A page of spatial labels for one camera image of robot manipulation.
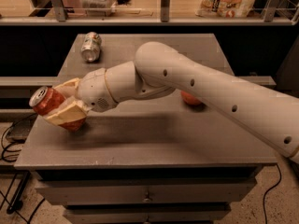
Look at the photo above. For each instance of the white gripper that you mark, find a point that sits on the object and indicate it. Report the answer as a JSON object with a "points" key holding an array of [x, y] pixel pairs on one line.
{"points": [[92, 89]]}

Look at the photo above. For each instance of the red coke can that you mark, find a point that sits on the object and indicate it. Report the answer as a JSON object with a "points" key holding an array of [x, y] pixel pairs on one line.
{"points": [[45, 99]]}

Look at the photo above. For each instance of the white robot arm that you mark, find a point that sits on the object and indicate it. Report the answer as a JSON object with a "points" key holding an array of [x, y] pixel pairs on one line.
{"points": [[157, 70]]}

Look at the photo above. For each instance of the silver soda can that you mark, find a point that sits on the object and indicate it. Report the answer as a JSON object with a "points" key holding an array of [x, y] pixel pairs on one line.
{"points": [[91, 47]]}

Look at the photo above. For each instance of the black power adapter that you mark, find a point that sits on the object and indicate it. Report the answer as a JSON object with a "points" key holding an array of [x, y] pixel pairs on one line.
{"points": [[19, 131]]}

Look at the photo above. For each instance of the clear plastic container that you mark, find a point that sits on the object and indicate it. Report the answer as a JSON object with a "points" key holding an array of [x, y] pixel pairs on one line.
{"points": [[98, 1]]}

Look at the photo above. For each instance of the grey cabinet with drawers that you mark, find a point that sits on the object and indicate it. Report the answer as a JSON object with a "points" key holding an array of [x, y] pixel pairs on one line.
{"points": [[192, 161]]}

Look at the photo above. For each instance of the red apple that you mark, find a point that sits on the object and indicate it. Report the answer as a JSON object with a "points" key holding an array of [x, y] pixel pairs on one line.
{"points": [[189, 99]]}

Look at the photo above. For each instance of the black metal stand leg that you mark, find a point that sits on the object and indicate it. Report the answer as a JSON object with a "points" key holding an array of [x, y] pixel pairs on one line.
{"points": [[15, 203]]}

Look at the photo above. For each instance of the round drawer knob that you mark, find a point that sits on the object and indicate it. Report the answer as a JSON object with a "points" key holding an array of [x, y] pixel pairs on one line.
{"points": [[147, 198]]}

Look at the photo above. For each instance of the snack chip bag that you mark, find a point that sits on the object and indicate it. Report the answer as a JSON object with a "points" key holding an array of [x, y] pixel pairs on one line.
{"points": [[225, 8]]}

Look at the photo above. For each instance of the grey metal shelf rail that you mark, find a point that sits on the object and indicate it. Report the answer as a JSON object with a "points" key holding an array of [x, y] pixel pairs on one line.
{"points": [[141, 12]]}

